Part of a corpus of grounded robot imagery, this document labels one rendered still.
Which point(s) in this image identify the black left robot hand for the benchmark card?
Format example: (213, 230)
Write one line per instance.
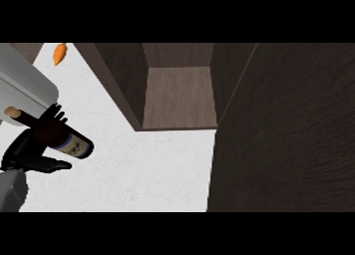
(24, 153)

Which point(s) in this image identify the dark wine bottle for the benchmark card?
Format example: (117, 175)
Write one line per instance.
(56, 134)

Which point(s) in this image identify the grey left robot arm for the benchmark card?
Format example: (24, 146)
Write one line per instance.
(4, 192)

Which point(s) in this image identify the brown wooden cabinet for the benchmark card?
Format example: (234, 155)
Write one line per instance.
(170, 89)

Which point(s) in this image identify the dark brown cabinet door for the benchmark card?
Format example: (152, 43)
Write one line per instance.
(291, 129)

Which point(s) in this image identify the orange carrot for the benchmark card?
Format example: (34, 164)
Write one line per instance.
(59, 53)

